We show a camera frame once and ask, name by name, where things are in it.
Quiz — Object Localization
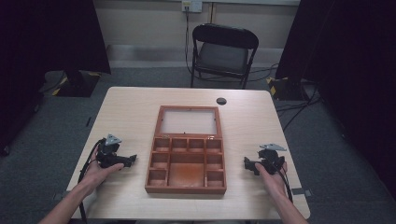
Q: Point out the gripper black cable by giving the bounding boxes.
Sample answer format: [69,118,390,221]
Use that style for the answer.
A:
[270,163,294,203]
[77,137,107,224]

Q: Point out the brown wooden compartment box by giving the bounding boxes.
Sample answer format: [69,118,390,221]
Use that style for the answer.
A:
[144,105,228,196]

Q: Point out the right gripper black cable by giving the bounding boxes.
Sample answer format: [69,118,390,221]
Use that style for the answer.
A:
[270,163,294,203]

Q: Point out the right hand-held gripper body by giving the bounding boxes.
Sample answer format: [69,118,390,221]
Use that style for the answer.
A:
[247,143,288,175]

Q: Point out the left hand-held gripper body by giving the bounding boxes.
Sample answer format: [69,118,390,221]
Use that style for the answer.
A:
[96,133,133,169]

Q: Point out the person's right hand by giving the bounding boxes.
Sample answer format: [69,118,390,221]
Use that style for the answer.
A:
[254,161,289,200]

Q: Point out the person's left hand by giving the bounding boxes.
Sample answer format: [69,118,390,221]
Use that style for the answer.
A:
[79,147,125,197]

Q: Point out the black folding chair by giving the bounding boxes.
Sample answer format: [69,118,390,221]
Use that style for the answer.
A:
[190,23,260,91]

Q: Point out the black yellow stand base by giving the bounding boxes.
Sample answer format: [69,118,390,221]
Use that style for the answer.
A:
[266,76,312,102]

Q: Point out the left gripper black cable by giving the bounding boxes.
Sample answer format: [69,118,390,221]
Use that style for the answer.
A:
[77,137,107,224]

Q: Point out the black wall cable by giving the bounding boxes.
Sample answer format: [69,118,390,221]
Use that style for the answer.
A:
[184,7,193,76]

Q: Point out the black floor cables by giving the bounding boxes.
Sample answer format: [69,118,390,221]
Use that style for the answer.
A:
[248,62,323,133]

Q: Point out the dark curtain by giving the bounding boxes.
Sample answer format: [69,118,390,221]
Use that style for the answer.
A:
[0,0,112,157]
[275,0,396,200]

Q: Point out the white wall socket box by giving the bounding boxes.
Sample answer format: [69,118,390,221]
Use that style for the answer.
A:
[181,0,204,14]

